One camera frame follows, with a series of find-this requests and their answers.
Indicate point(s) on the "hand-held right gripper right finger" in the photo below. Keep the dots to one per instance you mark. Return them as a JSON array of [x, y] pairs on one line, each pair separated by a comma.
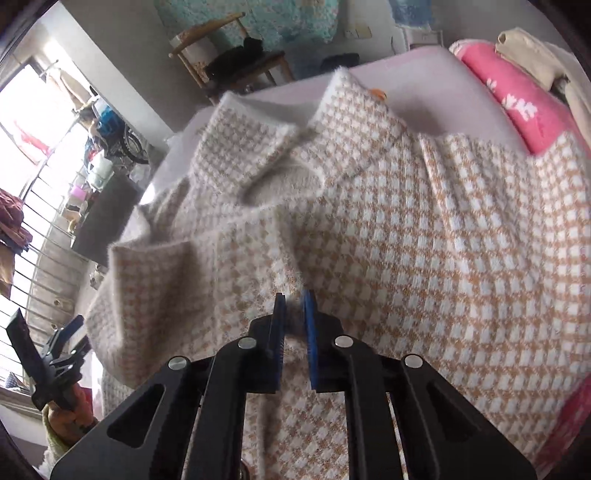
[[310, 344]]

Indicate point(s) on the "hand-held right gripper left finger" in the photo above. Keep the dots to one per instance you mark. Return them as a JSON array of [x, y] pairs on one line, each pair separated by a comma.
[[277, 344]]

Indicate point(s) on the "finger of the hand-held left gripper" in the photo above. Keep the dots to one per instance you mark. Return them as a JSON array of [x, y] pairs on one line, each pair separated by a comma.
[[81, 350], [64, 334]]

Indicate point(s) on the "brown white houndstooth blanket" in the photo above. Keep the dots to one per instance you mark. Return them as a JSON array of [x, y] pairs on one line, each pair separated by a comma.
[[415, 230]]

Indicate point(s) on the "person's left hand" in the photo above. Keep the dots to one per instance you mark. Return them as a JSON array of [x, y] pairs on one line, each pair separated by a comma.
[[81, 408]]

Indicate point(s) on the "metal window railing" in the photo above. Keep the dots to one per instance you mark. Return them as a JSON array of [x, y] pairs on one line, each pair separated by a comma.
[[46, 258]]

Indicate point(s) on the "dark red cloth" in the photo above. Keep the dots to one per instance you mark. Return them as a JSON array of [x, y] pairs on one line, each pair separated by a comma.
[[14, 221]]

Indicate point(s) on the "dark brown board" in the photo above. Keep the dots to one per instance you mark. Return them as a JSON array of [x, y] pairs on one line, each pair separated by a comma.
[[111, 217]]

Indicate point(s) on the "pink box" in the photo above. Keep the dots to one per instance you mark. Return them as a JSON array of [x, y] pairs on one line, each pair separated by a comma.
[[77, 193]]

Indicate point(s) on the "white bag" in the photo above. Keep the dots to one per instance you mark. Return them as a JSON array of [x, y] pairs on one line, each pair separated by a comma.
[[101, 174]]

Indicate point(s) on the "red hanging garment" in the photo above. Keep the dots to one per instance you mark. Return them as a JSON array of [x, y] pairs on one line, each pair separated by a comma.
[[32, 141]]

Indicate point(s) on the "wheelchair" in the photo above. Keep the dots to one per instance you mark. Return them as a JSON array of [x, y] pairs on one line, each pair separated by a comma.
[[124, 143]]

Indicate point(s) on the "beige hanging jacket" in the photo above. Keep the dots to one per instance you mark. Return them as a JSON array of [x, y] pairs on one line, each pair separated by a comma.
[[69, 87]]

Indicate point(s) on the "bed with pink printed sheet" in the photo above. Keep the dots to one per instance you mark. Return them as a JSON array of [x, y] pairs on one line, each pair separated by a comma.
[[429, 87]]

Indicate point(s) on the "wooden chair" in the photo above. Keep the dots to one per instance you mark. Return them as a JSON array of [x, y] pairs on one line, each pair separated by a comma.
[[273, 61]]

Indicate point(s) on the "black round basket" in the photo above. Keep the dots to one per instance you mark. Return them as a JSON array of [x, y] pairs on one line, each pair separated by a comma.
[[339, 62]]

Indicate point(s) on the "black bag on chair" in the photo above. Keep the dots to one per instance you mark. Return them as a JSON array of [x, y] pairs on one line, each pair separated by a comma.
[[240, 53]]

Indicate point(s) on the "white floral board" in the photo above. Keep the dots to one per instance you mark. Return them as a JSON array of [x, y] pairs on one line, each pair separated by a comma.
[[196, 48]]

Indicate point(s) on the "pink fleece blanket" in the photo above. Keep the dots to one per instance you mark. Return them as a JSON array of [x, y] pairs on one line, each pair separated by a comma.
[[517, 101]]

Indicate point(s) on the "white water dispenser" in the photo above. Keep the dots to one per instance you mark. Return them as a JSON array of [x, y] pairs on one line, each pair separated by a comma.
[[415, 37]]

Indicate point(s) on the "beige folded garment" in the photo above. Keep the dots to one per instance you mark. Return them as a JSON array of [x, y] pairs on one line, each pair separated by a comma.
[[521, 50]]

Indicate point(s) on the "white wall socket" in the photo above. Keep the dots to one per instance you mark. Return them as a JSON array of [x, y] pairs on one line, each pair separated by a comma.
[[362, 33]]

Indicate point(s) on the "teal floral wall cloth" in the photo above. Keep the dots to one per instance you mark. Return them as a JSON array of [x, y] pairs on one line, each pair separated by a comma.
[[286, 21]]

